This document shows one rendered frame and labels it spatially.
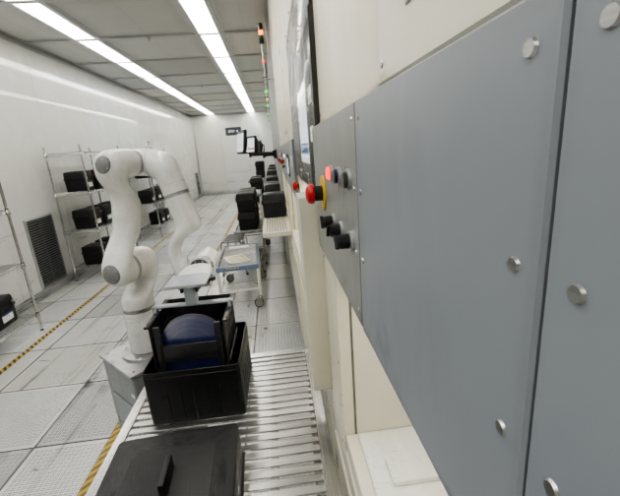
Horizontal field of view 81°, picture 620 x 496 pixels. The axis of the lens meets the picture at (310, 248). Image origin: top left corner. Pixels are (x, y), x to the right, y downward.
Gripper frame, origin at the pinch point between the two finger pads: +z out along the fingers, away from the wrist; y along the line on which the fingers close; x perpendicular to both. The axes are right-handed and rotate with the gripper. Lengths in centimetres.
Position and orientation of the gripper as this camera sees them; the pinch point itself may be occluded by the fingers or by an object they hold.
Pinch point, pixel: (189, 285)
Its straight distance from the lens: 117.6
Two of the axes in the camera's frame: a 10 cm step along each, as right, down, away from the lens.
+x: -0.7, -9.6, -2.6
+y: -9.9, 0.9, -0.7
